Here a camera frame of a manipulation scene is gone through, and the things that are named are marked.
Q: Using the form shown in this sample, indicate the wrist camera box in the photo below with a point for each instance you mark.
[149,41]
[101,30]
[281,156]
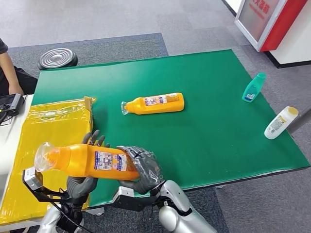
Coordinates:
[128,197]
[32,180]

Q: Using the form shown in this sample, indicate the orange bottle with clear cap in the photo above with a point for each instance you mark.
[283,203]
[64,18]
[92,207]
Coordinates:
[82,160]
[155,104]

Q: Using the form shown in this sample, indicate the green table mat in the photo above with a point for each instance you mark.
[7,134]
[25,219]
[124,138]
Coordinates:
[206,96]

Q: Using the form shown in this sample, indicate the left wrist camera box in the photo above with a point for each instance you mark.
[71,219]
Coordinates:
[32,180]

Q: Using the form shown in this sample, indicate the black round ribbed stool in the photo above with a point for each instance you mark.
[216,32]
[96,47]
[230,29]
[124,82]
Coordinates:
[57,59]

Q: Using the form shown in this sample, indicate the teal plastic bottle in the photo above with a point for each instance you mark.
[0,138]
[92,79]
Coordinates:
[253,87]

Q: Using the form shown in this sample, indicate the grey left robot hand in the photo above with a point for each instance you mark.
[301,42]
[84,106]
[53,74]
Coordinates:
[80,188]

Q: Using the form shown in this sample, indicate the grey metal bar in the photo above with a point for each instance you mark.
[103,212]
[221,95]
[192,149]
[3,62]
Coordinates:
[301,119]

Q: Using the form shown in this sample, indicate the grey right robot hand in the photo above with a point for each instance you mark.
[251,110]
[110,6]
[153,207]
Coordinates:
[148,170]

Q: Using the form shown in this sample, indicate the yellow film wrapped box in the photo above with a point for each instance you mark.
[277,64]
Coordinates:
[56,125]

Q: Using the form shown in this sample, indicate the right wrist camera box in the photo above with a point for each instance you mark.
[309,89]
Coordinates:
[128,197]

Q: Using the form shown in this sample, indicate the red white framed sign board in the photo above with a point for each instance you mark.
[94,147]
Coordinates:
[262,19]

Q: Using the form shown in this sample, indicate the white cabinet with black base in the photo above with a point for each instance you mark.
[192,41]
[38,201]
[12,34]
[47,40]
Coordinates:
[296,41]

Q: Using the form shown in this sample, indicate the white bottle with yellow cap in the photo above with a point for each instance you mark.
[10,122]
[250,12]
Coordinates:
[278,124]

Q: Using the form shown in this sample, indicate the white side table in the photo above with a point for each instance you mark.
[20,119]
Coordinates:
[10,144]

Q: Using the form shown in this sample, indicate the black device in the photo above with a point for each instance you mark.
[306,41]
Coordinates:
[10,104]

